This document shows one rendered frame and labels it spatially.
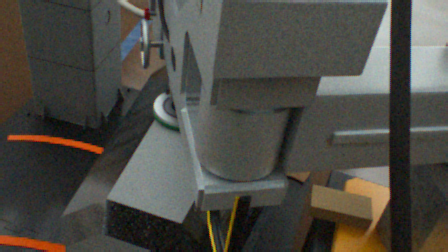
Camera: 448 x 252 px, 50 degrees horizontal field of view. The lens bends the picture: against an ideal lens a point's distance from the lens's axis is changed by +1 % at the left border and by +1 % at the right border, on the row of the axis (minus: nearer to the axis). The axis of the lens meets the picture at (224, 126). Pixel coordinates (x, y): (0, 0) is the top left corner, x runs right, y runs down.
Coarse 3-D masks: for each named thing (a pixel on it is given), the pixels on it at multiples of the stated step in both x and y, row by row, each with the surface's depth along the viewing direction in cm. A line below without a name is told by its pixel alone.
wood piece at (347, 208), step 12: (312, 192) 160; (324, 192) 160; (336, 192) 161; (348, 192) 162; (312, 204) 156; (324, 204) 156; (336, 204) 157; (348, 204) 158; (360, 204) 158; (312, 216) 158; (324, 216) 157; (336, 216) 156; (348, 216) 155; (360, 216) 154; (372, 216) 155
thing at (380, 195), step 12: (348, 180) 173; (360, 180) 174; (360, 192) 169; (372, 192) 170; (384, 192) 171; (372, 204) 166; (384, 204) 167; (336, 228) 156; (348, 228) 156; (360, 228) 157; (372, 228) 158; (336, 240) 152; (348, 240) 153; (360, 240) 153; (372, 240) 154
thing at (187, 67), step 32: (160, 0) 135; (192, 32) 99; (192, 64) 113; (192, 96) 118; (224, 96) 84; (256, 96) 85; (288, 96) 87; (192, 128) 113; (192, 160) 106; (224, 192) 101; (256, 192) 103
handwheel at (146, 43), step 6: (144, 24) 141; (144, 30) 140; (144, 36) 140; (144, 42) 140; (150, 42) 146; (156, 42) 146; (162, 42) 147; (144, 48) 140; (150, 48) 141; (144, 54) 141; (150, 54) 141; (144, 60) 142; (144, 66) 145
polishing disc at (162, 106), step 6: (162, 96) 184; (168, 96) 185; (156, 102) 181; (162, 102) 181; (168, 102) 182; (156, 108) 178; (162, 108) 179; (168, 108) 179; (156, 114) 177; (162, 114) 176; (168, 114) 176; (174, 114) 177; (162, 120) 175; (168, 120) 174; (174, 120) 174
